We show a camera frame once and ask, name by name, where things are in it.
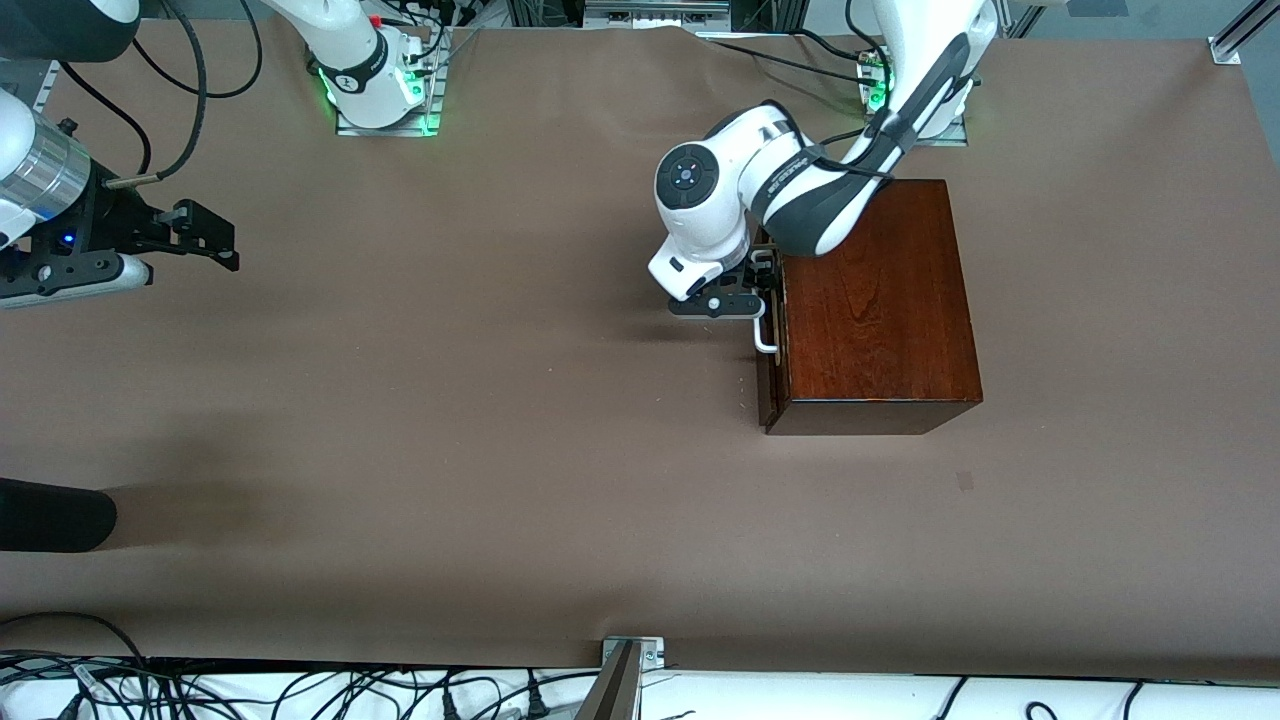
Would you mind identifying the dark brown wooden cabinet box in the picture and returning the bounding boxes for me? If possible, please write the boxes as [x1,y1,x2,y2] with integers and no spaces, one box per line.
[757,178,984,437]

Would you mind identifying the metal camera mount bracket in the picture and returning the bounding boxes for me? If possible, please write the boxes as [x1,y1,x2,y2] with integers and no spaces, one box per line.
[575,635,667,720]

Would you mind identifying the black ribbed cylinder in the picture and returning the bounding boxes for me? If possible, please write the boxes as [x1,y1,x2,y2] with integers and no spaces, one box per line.
[0,478,118,553]

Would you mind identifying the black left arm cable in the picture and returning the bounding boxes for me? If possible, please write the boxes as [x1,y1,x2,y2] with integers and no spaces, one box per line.
[800,112,901,183]

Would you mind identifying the brown paper table cover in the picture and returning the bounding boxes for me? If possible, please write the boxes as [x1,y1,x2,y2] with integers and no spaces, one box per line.
[0,20,1280,673]

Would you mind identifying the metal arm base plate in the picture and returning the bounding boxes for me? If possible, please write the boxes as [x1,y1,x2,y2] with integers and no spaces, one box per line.
[862,95,969,148]
[335,40,446,138]

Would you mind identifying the thin black cable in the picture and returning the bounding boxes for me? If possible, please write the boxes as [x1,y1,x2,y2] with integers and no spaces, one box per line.
[130,0,266,101]
[60,62,154,176]

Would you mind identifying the thick black cable metal plug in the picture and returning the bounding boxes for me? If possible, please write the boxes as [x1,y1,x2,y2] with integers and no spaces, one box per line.
[105,0,211,191]

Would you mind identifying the tangled black cables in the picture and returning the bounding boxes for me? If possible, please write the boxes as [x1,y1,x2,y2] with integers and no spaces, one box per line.
[0,610,601,720]

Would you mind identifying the metal equipment rack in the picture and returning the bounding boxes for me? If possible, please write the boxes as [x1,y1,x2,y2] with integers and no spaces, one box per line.
[505,0,806,33]

